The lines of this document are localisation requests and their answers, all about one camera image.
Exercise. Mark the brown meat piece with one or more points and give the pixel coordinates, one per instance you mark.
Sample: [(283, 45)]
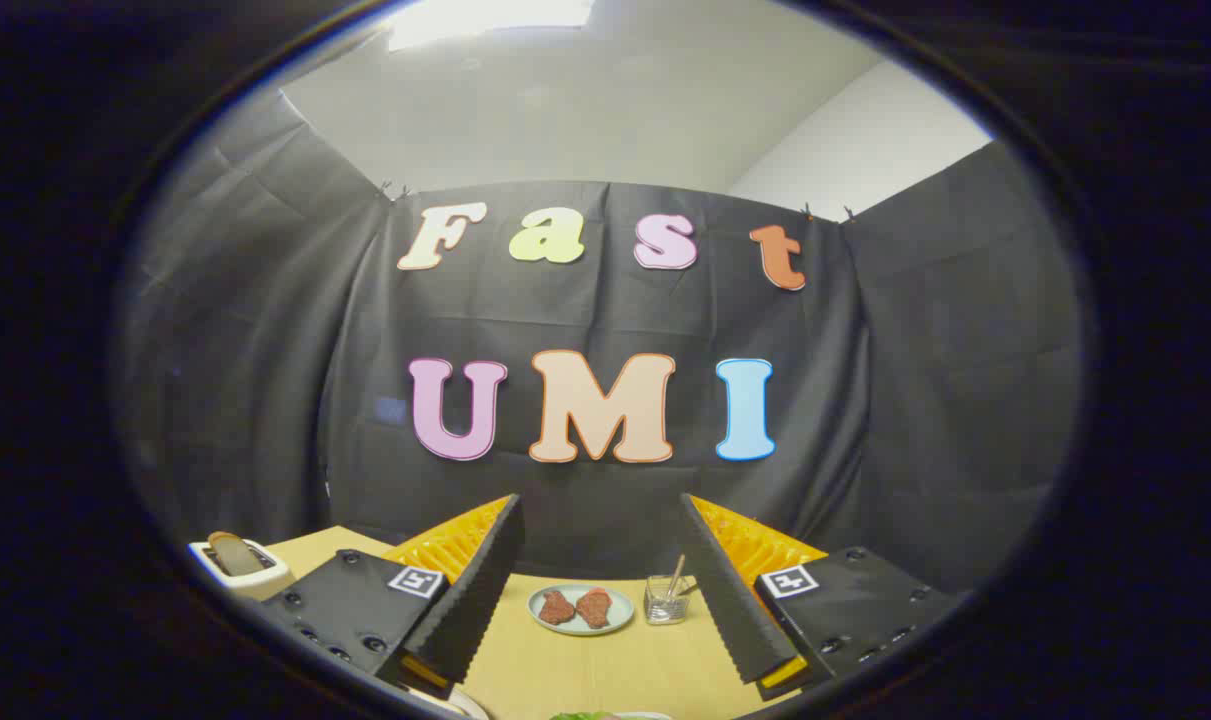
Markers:
[(595, 608), (556, 608)]

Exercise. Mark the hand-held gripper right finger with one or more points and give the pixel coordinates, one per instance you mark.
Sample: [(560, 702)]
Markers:
[(725, 590)]

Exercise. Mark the light wooden stick utensil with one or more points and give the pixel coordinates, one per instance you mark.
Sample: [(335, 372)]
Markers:
[(676, 575)]

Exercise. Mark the small white oval plate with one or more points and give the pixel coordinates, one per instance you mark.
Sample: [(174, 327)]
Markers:
[(645, 716)]

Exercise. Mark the pale blue plate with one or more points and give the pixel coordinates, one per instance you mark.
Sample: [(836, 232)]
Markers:
[(620, 612)]

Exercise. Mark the green lettuce leaf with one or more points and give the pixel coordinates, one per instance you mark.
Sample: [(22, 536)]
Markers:
[(583, 716)]

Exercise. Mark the white toaster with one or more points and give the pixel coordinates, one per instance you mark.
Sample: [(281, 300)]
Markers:
[(260, 583)]

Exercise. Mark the large white round plate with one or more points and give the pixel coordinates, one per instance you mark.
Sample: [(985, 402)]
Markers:
[(465, 703)]

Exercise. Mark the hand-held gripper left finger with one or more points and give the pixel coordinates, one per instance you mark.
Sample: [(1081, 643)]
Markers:
[(485, 590)]

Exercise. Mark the toasted brown bread slice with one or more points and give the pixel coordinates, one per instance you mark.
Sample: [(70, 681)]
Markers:
[(233, 552)]

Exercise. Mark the ceiling light panel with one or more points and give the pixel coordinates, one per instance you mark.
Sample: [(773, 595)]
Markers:
[(485, 20)]

